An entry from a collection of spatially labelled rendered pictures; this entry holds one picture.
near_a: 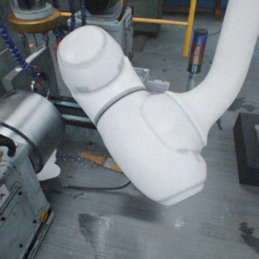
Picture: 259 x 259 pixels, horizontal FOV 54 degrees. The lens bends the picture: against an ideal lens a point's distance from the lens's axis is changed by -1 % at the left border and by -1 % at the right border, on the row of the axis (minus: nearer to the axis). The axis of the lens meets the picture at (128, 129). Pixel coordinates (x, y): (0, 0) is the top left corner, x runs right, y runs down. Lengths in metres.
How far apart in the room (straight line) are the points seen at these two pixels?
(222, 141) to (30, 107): 0.84
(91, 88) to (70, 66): 0.04
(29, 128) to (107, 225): 0.42
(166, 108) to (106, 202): 0.67
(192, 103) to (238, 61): 0.10
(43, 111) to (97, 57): 0.52
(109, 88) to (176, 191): 0.17
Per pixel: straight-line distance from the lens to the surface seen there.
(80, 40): 0.37
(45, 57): 1.21
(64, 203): 1.00
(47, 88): 1.22
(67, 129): 1.16
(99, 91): 0.37
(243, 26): 0.44
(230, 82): 0.40
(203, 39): 1.17
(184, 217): 0.96
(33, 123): 0.81
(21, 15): 0.97
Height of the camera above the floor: 1.62
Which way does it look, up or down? 42 degrees down
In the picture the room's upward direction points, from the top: straight up
